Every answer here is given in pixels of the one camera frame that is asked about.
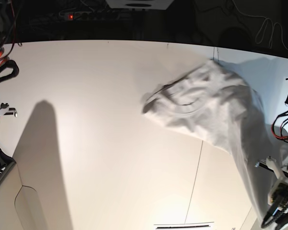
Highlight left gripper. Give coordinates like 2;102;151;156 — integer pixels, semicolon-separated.
255;156;288;229

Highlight white t-shirt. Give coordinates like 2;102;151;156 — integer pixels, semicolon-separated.
143;60;281;219

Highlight white vent grille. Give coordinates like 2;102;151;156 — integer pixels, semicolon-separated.
153;222;214;230

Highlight power strip with red light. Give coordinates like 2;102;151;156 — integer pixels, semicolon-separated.
59;9;119;21

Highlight white cable on floor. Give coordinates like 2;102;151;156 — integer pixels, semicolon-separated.
230;0;288;51

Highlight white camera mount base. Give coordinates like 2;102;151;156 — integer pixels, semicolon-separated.
106;0;174;10

